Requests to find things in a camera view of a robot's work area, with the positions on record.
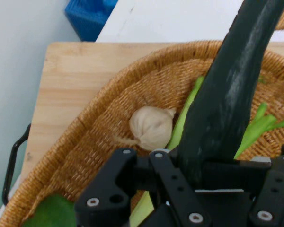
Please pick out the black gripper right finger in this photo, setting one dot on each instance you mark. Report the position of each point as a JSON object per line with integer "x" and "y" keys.
{"x": 274, "y": 189}

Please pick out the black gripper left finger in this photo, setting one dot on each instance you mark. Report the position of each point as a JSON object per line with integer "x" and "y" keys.
{"x": 104, "y": 189}

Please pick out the dark green cucumber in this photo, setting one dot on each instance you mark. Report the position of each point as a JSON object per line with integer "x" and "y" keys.
{"x": 227, "y": 94}

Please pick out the green bell pepper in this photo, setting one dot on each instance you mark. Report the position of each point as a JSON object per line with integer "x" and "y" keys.
{"x": 52, "y": 212}

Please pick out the white garlic bulb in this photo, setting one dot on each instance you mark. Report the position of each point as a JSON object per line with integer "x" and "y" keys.
{"x": 151, "y": 127}

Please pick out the woven wicker basket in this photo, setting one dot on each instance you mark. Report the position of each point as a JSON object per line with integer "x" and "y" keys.
{"x": 97, "y": 106}

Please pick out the green leek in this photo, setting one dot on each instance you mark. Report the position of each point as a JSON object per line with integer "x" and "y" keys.
{"x": 187, "y": 111}

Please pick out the bamboo cutting board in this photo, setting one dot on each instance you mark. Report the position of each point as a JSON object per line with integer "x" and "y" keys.
{"x": 61, "y": 82}

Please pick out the black metal loop bracket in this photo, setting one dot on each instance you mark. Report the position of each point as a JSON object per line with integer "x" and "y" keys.
{"x": 8, "y": 170}

